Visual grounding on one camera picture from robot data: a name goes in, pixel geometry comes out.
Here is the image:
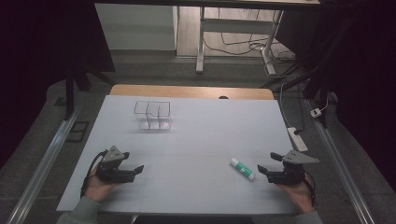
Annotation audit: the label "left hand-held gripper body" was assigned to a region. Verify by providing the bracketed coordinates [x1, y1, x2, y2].
[95, 145, 136, 184]

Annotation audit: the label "wooden table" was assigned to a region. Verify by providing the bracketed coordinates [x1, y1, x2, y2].
[108, 84, 276, 101]

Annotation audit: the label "white table mat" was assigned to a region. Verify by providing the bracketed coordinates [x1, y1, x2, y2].
[56, 94, 300, 217]

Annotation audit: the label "black floor socket frame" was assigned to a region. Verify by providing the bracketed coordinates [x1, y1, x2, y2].
[65, 120, 91, 144]

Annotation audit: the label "black curtain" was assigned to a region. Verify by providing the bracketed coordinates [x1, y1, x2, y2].
[275, 0, 396, 192]
[0, 0, 117, 171]

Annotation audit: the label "tangled black floor cables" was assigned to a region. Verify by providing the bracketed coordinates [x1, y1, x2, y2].
[203, 7, 297, 78]

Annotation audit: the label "white-legged desk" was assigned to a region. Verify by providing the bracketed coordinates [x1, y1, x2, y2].
[93, 0, 322, 77]

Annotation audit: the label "white power strip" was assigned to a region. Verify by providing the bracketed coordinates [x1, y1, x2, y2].
[286, 126, 309, 153]

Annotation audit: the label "clear plastic organizer box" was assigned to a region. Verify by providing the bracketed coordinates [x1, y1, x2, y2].
[133, 100, 173, 132]

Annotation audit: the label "white cabinet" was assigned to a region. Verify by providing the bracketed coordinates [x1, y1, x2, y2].
[94, 3, 179, 52]

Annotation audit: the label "white power strip cable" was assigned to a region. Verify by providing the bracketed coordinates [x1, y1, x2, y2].
[278, 81, 292, 129]

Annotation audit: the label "black metal stand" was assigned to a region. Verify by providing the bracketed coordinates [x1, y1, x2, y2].
[261, 18, 332, 129]
[63, 66, 117, 121]

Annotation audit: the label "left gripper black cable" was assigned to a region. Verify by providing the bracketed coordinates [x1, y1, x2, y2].
[79, 149, 108, 199]

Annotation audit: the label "person's right hand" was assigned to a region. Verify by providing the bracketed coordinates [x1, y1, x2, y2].
[276, 173, 316, 215]

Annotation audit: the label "person's left hand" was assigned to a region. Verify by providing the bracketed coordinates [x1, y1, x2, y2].
[84, 174, 121, 203]

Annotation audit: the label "white green glue stick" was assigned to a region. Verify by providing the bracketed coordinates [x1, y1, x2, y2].
[229, 157, 257, 183]

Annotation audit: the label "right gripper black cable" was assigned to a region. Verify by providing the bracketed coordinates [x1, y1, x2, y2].
[304, 171, 317, 207]

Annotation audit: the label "aluminium rail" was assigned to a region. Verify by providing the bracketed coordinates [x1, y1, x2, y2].
[5, 105, 82, 224]
[304, 98, 378, 224]

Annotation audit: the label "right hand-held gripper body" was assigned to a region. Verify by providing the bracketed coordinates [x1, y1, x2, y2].
[266, 149, 320, 187]

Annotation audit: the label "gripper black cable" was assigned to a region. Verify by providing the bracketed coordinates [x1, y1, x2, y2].
[79, 149, 108, 199]
[304, 171, 317, 207]

